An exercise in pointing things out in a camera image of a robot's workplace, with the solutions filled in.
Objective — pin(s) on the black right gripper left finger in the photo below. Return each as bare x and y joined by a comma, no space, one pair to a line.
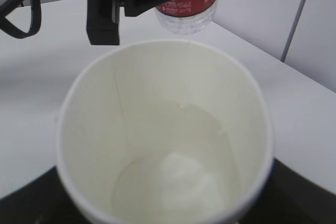
43,200

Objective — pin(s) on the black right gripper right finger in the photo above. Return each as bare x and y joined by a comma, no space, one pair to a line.
290,198

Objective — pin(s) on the clear plastic water bottle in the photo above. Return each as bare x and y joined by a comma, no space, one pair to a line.
186,17

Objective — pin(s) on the white paper cup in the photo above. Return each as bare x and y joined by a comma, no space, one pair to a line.
164,131

